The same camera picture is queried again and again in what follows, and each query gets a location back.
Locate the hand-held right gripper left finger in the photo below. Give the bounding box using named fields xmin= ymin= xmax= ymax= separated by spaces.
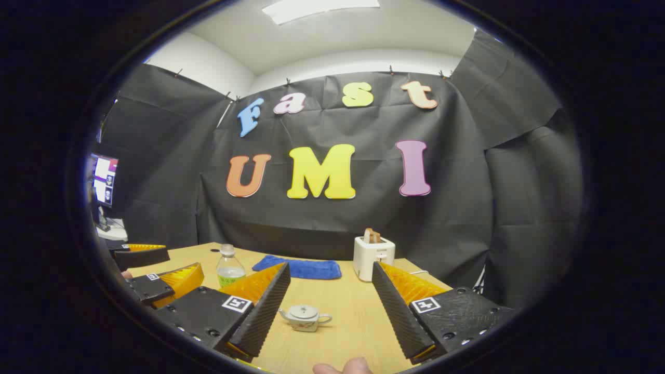
xmin=152 ymin=262 xmax=291 ymax=363

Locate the clear water bottle green label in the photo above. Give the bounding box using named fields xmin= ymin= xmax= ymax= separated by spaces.
xmin=216 ymin=244 xmax=246 ymax=288

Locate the blue towel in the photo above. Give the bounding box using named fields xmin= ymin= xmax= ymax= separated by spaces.
xmin=252 ymin=255 xmax=342 ymax=281

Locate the computer monitor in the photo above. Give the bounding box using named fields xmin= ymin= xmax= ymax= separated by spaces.
xmin=91 ymin=152 xmax=119 ymax=209

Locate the ceiling light panel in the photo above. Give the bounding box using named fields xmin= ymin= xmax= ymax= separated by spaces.
xmin=261 ymin=0 xmax=381 ymax=25

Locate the white toaster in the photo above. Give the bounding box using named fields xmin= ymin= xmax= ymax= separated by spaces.
xmin=353 ymin=235 xmax=396 ymax=282

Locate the white ceramic teacup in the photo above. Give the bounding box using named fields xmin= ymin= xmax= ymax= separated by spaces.
xmin=279 ymin=305 xmax=333 ymax=333

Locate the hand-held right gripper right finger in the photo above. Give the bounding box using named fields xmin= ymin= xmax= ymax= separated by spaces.
xmin=371 ymin=261 xmax=519 ymax=365

